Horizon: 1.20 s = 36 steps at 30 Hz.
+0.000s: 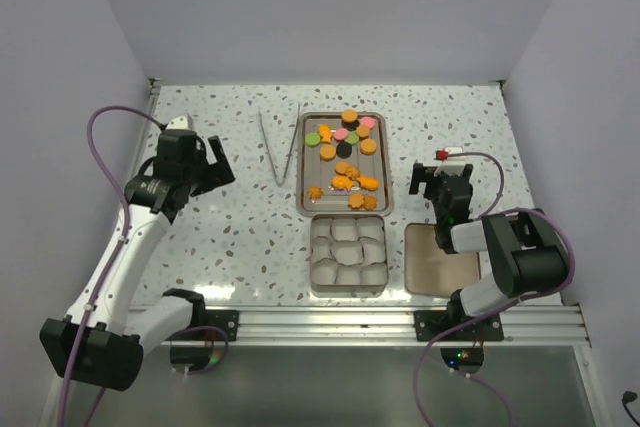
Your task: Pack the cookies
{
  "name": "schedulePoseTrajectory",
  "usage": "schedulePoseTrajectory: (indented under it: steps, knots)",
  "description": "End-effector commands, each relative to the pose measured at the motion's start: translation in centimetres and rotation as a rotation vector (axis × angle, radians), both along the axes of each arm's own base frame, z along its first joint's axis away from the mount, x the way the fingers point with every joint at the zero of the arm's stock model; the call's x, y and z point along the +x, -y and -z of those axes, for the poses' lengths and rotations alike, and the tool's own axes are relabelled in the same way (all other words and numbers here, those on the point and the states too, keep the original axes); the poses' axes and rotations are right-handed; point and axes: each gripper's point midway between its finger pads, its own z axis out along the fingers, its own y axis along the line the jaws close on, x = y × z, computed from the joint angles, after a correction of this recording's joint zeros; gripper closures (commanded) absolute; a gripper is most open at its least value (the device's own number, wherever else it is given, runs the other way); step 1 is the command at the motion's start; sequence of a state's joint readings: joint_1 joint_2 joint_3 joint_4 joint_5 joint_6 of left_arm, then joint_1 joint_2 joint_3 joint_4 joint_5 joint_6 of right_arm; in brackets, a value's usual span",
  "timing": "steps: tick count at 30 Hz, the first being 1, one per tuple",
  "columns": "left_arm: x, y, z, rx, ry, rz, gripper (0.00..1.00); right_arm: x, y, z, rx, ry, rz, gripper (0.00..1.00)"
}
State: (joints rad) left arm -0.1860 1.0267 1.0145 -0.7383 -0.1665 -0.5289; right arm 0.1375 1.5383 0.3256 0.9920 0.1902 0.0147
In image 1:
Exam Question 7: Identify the orange fish cookie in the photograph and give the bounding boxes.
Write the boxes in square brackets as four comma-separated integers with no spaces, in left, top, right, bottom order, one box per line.
[356,176,380,192]
[331,175,354,192]
[318,124,333,144]

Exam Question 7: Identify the steel serving tongs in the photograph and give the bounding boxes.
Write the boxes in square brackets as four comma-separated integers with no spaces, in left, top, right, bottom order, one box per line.
[257,103,302,187]

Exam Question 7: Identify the orange ridged flower cookie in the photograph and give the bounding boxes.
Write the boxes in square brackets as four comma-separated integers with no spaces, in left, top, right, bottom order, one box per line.
[345,166,360,180]

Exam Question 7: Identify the plain orange round cookie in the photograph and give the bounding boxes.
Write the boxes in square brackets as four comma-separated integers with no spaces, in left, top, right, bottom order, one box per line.
[334,161,349,175]

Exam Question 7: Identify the orange dotted round cookie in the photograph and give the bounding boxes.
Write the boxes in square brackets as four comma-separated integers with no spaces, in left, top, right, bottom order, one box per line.
[319,144,336,161]

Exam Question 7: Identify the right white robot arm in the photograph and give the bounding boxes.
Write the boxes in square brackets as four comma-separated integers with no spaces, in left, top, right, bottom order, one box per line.
[409,163,575,340]

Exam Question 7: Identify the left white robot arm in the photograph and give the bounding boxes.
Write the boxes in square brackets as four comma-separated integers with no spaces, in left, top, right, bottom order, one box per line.
[39,128,235,391]

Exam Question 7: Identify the orange swirl round cookie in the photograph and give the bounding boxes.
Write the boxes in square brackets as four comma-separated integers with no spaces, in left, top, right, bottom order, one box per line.
[362,195,377,210]

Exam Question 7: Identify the orange flower flat cookie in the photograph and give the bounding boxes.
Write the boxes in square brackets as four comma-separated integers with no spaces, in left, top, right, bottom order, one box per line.
[348,193,364,210]

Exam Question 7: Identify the pink round cookie right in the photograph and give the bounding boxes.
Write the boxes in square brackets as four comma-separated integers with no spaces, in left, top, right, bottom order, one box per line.
[360,116,376,129]

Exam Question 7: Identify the pink round cookie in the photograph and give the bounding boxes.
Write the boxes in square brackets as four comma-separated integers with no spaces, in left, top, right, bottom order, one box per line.
[360,116,376,129]
[333,128,349,142]

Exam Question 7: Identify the steel baking tray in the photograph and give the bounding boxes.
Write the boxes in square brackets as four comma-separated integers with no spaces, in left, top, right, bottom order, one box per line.
[296,111,393,217]

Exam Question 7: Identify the green round cookie middle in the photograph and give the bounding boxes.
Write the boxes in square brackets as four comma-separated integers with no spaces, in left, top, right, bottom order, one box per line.
[345,132,360,145]

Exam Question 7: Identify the green round cookie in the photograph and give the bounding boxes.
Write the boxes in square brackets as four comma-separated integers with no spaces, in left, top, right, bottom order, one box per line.
[345,132,360,145]
[304,132,321,147]

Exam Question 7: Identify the gold tin lid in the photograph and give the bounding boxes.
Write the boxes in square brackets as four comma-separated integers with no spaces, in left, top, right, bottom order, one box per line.
[404,223,481,298]

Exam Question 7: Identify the black round cookie middle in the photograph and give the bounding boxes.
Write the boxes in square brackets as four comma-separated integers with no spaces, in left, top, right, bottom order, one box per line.
[336,142,353,159]

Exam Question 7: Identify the black round cookie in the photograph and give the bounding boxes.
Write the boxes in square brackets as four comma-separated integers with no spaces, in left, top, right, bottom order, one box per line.
[343,120,360,131]
[336,142,353,159]

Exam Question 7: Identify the black round cookie top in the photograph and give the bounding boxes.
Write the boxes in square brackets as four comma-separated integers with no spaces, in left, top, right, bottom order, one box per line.
[343,120,360,131]

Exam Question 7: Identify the pink round cookie middle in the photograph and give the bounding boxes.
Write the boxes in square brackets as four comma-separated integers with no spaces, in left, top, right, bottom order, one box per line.
[333,128,349,142]

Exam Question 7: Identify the orange round cookie top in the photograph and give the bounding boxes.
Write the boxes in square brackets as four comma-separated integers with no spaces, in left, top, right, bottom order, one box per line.
[341,109,358,123]

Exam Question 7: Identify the green round cookie left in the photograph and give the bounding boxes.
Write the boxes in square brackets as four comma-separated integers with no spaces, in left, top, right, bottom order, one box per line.
[304,132,321,147]

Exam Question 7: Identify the orange fish cookie top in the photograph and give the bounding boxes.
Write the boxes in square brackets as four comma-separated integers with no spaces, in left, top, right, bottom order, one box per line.
[318,124,333,144]

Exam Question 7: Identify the gold square cookie tin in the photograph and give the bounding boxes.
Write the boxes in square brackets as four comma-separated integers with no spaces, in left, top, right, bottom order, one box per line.
[309,214,389,297]

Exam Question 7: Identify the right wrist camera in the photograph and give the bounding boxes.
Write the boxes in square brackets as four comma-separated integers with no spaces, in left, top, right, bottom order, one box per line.
[435,147,466,175]

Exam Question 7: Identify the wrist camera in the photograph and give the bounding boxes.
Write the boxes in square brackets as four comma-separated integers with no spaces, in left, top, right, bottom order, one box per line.
[166,114,194,131]
[435,147,466,175]

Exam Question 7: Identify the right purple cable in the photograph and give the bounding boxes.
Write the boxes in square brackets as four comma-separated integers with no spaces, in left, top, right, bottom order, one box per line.
[412,151,576,427]

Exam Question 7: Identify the purple cable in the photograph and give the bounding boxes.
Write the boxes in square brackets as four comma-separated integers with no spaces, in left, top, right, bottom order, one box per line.
[59,105,169,427]
[412,151,576,427]

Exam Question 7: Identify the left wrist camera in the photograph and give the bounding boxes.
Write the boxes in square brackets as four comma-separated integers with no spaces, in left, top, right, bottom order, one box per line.
[166,114,194,131]

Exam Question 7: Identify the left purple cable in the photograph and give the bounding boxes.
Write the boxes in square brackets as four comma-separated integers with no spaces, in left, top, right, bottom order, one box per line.
[59,105,169,427]

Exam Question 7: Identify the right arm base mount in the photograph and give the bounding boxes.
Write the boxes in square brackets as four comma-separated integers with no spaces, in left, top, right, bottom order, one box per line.
[413,310,505,342]

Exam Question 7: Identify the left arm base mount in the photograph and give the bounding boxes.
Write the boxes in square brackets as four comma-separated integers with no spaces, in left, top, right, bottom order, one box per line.
[149,309,240,343]

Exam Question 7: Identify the aluminium front rail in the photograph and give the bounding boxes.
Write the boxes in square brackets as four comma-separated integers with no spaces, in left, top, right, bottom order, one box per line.
[64,304,591,348]

